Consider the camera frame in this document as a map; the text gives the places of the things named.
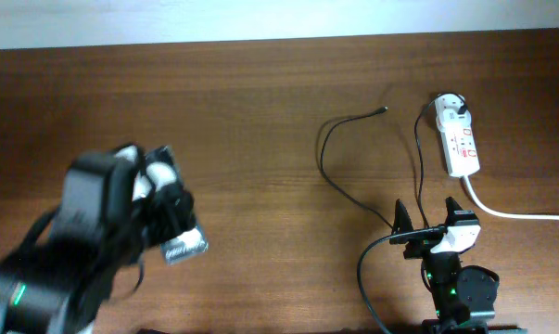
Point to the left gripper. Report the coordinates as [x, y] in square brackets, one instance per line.
[178, 201]

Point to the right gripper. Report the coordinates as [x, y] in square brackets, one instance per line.
[401, 222]

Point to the black smartphone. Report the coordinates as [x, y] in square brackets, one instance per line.
[174, 226]

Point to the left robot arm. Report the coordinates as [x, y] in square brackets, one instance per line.
[115, 205]

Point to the white USB charger plug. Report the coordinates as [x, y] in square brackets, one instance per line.
[452, 112]

